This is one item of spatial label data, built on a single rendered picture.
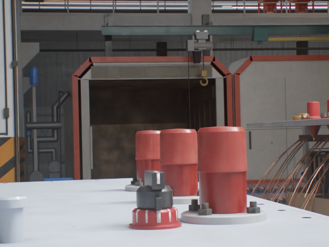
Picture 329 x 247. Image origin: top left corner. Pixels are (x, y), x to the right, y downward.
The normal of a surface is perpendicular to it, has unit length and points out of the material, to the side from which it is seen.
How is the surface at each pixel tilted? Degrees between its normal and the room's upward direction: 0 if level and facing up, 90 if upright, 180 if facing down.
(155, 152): 89
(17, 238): 90
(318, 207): 90
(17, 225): 90
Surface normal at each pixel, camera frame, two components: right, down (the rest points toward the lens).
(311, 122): -0.98, 0.02
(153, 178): 0.18, -0.02
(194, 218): -0.69, 0.00
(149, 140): -0.07, -0.03
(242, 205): 0.73, -0.02
